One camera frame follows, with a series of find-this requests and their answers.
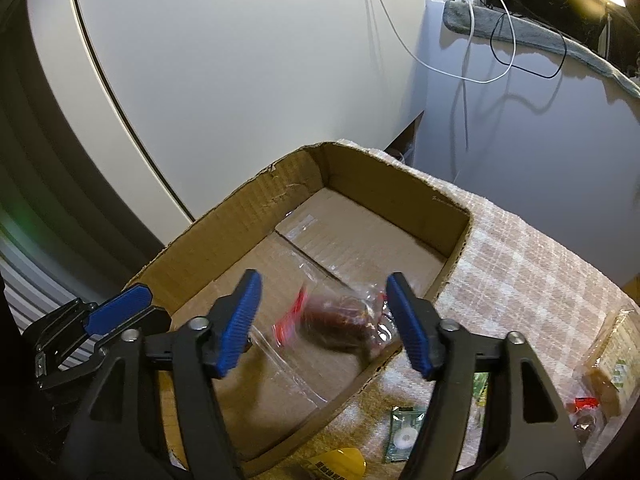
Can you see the packaged sponge cake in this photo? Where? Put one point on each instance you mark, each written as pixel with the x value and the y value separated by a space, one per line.
pixel 611 365

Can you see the dark dried fruit clear bag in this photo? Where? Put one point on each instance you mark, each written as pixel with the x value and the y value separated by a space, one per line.
pixel 586 418

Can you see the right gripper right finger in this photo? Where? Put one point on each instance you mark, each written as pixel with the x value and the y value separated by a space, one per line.
pixel 526 432

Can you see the brown cardboard box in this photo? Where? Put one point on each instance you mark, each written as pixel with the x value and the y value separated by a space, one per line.
pixel 327 219

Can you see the grey windowsill cloth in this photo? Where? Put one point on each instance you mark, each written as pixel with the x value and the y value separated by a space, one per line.
pixel 494 26

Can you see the white wardrobe cabinet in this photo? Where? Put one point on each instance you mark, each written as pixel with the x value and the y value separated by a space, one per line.
pixel 178 102

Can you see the light green candy wrapper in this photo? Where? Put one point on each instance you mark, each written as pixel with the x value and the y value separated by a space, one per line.
pixel 480 387

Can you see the teal mint ring candy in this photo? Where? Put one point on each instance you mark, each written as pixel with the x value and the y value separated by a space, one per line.
pixel 405 426

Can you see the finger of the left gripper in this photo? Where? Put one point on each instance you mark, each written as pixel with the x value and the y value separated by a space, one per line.
pixel 107 316

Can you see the yellow blue jelly cup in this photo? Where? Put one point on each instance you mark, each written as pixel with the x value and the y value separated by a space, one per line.
pixel 339 464

